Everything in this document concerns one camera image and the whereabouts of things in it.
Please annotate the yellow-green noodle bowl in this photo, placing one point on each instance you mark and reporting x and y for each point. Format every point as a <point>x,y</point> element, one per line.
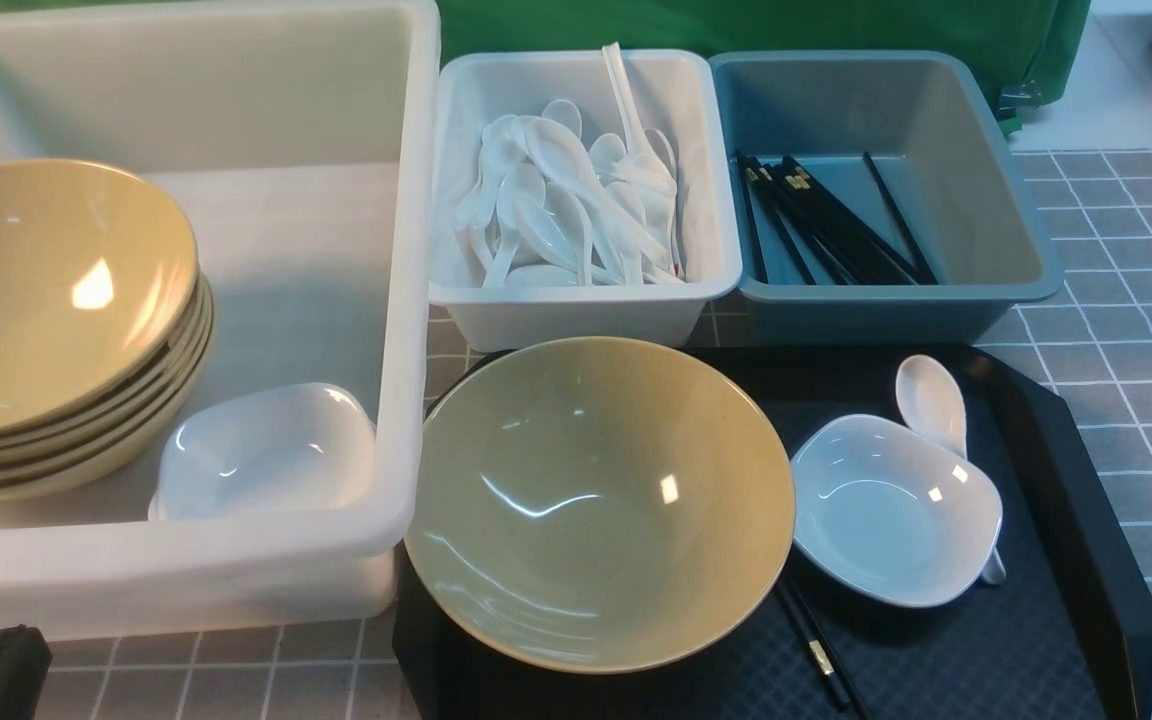
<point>600,505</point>

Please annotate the white side dish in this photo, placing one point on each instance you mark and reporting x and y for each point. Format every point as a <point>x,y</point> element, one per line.
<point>893,516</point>

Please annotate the white soup spoon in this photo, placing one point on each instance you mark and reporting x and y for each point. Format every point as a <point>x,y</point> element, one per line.
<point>931,400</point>

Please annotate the top stacked yellow bowl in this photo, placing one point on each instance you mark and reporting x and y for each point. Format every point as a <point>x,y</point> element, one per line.
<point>96,264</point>

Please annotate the white spoon left of bin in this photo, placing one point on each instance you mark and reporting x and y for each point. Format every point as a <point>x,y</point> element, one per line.
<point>523,183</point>

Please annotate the white spoon of bin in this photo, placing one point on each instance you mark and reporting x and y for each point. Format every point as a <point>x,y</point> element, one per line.
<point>560,154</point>
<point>523,183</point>

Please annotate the white spoon centre of bin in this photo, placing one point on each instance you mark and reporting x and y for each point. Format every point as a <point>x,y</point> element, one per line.
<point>560,154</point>

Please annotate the black chopstick left in bin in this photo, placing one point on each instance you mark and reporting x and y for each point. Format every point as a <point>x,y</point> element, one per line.
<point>748,200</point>

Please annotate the black chopstick in bin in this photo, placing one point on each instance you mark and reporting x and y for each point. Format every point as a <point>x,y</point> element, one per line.
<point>861,251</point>
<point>748,200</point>

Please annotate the upright white spoon in bin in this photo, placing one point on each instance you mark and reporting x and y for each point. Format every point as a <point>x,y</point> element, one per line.
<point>649,159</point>

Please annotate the white spoon bin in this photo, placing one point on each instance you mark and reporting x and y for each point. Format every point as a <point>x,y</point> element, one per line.
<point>584,283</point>

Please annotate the white dish in tub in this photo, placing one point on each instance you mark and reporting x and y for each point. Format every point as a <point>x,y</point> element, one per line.
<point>307,447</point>

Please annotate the black chopstick middle in bin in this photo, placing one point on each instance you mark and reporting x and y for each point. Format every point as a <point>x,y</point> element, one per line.
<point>861,251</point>

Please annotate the black chopstick on tray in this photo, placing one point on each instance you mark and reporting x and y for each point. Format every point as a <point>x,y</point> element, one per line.
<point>814,643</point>
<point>835,660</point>

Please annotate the blue-grey chopstick bin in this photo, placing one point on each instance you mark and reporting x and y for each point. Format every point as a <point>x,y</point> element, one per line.
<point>925,122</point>

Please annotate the black chopstick apart in bin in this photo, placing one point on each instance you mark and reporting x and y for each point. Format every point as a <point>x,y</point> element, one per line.
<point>923,268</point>

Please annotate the large translucent white tub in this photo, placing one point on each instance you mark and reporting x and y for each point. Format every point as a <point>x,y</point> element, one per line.
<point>298,138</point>

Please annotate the green cloth backdrop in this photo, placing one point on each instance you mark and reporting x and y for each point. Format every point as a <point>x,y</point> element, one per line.
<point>1020,53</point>

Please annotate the black serving tray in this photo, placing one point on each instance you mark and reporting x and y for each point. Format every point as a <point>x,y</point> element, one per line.
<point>1069,636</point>

